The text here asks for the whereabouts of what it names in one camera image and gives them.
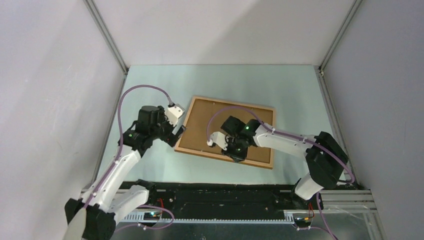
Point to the right aluminium corner profile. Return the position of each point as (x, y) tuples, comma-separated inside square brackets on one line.
[(340, 33)]

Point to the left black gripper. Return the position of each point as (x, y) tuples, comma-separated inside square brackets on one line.
[(169, 137)]

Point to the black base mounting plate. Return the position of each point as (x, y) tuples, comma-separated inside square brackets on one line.
[(228, 202)]

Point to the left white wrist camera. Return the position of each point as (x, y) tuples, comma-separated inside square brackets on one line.
[(173, 113)]

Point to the left aluminium corner profile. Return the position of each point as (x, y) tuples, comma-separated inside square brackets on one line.
[(106, 34)]

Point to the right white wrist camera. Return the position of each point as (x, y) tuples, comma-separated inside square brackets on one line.
[(218, 139)]

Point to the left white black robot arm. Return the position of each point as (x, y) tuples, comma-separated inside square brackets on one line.
[(95, 215)]

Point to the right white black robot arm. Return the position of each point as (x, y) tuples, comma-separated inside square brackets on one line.
[(325, 158)]

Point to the aluminium corner profile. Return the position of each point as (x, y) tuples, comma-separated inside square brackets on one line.
[(340, 33), (106, 34)]

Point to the wooden picture frame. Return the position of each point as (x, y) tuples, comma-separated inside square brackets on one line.
[(198, 152)]

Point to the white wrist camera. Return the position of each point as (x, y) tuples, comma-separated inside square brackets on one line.
[(218, 139), (173, 113)]

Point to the grey slotted cable duct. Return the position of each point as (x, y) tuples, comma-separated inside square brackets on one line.
[(140, 217)]

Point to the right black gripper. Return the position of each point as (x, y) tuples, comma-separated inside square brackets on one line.
[(236, 157)]

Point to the front aluminium rail frame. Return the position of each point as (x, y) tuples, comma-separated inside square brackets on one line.
[(344, 200)]

